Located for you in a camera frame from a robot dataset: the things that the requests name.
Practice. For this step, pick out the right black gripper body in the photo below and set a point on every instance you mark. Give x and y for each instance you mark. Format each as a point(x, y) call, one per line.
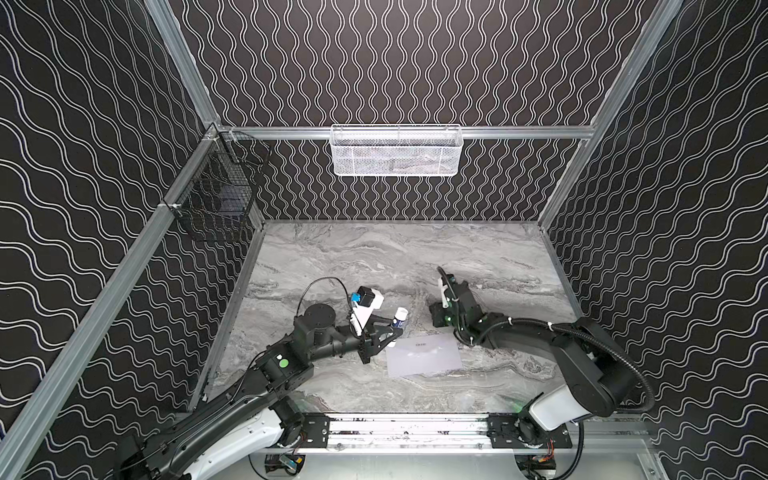
point(455, 306)

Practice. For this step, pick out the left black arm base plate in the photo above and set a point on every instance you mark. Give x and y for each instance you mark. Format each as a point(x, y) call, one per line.
point(308, 430)

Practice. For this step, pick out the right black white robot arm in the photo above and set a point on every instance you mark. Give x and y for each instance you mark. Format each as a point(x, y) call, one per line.
point(598, 374)

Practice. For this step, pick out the black wire basket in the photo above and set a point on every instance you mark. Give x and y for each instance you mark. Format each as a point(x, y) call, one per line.
point(215, 204)

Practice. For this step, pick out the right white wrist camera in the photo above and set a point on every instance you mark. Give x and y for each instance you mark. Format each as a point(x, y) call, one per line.
point(445, 299)

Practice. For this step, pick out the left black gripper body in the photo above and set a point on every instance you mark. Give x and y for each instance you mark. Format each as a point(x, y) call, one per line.
point(366, 342)

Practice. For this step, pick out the white wire mesh basket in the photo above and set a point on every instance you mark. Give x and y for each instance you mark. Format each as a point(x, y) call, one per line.
point(389, 150)

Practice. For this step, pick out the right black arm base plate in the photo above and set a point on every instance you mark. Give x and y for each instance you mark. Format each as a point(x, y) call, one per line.
point(510, 431)

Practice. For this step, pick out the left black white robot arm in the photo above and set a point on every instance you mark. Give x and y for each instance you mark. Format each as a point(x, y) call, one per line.
point(255, 412)

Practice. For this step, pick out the blue white glue stick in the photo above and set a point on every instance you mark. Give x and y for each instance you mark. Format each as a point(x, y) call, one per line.
point(400, 318)

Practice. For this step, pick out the aluminium front rail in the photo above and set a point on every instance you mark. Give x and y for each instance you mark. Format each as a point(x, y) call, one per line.
point(372, 433)

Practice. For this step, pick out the lavender envelope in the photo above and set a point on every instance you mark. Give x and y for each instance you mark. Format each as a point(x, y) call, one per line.
point(424, 355)

